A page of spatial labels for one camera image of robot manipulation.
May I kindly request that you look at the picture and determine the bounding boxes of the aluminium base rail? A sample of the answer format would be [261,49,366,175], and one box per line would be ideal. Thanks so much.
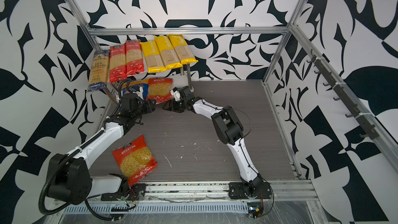
[88,180,319,205]

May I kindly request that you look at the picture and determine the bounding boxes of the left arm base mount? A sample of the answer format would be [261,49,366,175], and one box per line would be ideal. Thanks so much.
[101,177,147,201]

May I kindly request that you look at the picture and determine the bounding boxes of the blue gold spaghetti pack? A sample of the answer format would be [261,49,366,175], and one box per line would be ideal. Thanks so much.
[88,50,110,91]

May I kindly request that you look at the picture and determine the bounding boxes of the white two-tier shelf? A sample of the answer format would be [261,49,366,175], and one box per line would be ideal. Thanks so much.
[92,38,197,106]

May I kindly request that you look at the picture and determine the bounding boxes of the black hook rail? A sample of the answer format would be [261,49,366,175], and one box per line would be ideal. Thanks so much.
[307,49,380,140]

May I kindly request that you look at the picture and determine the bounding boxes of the blue orecchiette pasta bag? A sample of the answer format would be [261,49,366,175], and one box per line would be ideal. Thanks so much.
[122,79,149,100]

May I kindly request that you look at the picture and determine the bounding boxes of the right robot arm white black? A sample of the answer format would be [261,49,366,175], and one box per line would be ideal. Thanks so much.
[163,86,264,199]

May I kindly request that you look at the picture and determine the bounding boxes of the yellow Pastatime spaghetti pack front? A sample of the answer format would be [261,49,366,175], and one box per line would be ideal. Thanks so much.
[141,40,166,73]

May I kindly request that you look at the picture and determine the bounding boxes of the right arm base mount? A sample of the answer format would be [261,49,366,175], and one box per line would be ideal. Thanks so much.
[228,181,273,200]

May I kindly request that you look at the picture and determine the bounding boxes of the white slotted cable duct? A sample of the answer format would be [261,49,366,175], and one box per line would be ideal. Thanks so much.
[62,202,249,215]

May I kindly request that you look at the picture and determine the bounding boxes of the yellow pastatime spaghetti pack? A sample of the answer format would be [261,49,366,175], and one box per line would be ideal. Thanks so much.
[154,36,183,70]
[141,40,166,73]
[168,35,198,65]

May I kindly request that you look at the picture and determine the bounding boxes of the black corrugated cable hose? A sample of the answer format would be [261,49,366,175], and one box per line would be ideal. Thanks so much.
[38,149,81,216]

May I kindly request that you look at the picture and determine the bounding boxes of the red macaroni bag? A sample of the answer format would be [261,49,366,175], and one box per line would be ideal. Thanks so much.
[147,78,173,104]
[112,135,158,187]

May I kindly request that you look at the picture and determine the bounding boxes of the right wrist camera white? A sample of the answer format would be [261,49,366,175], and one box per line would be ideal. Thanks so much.
[171,89,181,102]

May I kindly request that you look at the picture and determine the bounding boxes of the red spaghetti pack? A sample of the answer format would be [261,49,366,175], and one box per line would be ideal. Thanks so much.
[125,40,145,77]
[109,45,127,83]

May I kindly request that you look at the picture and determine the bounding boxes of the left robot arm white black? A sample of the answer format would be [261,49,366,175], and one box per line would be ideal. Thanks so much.
[38,93,156,214]

